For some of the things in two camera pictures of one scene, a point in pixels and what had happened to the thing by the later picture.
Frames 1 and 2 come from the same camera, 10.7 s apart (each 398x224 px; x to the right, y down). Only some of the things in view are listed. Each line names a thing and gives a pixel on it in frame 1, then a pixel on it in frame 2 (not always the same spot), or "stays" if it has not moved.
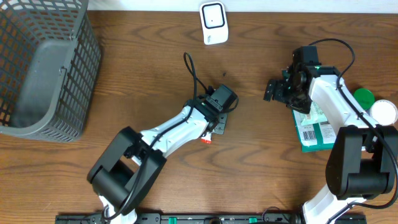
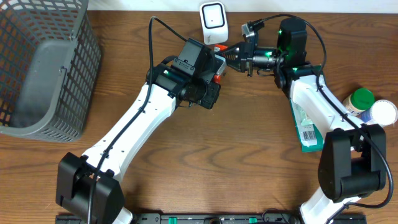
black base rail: [211, 218] stays
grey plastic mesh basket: [50, 58] stays
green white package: [314, 137] stays
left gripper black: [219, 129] to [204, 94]
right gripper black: [303, 106] to [247, 56]
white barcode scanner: [214, 24] stays
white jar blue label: [384, 112] stays
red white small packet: [207, 139] to [217, 78]
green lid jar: [365, 98] stays
